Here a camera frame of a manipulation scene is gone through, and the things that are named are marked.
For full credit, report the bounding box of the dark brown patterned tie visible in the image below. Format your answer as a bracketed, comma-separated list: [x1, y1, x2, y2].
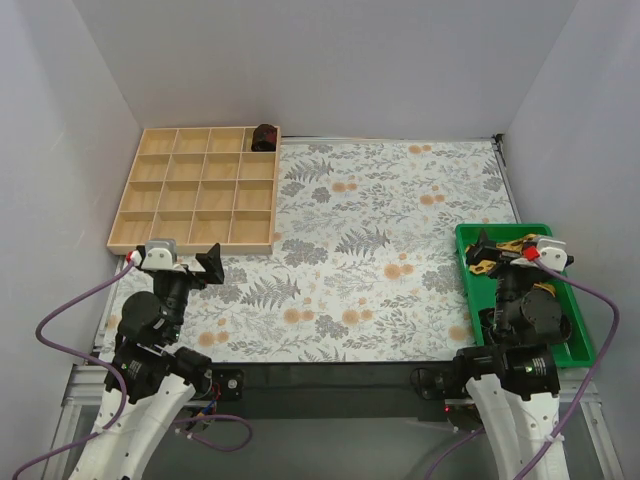
[479, 308, 572, 346]

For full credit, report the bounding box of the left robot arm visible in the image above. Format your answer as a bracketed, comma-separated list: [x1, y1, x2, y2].
[71, 239, 224, 479]

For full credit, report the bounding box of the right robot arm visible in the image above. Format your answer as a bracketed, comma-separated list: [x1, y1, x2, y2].
[452, 231, 574, 479]

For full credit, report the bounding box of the yellow patterned tie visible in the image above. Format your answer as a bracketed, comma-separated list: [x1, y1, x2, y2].
[464, 234, 556, 298]

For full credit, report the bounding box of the wooden compartment tray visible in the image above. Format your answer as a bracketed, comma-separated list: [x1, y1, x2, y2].
[107, 126, 281, 255]

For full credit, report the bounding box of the green plastic bin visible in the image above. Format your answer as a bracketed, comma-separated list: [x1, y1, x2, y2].
[455, 223, 596, 368]

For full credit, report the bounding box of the rolled dark red tie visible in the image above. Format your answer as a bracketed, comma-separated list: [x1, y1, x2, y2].
[250, 124, 278, 152]

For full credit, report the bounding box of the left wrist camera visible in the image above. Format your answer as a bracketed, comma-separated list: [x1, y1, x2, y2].
[126, 239, 180, 272]

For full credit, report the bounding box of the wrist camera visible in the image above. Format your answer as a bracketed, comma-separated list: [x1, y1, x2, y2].
[126, 239, 180, 272]
[521, 235, 574, 273]

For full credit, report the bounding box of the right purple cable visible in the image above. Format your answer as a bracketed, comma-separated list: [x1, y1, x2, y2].
[422, 259, 621, 480]

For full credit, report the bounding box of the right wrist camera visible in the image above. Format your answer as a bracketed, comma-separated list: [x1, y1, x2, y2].
[521, 235, 574, 273]

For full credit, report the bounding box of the aluminium frame rail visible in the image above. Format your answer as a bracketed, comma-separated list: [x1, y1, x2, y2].
[52, 366, 624, 479]

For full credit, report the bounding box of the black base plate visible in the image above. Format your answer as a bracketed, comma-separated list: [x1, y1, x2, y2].
[213, 361, 481, 430]

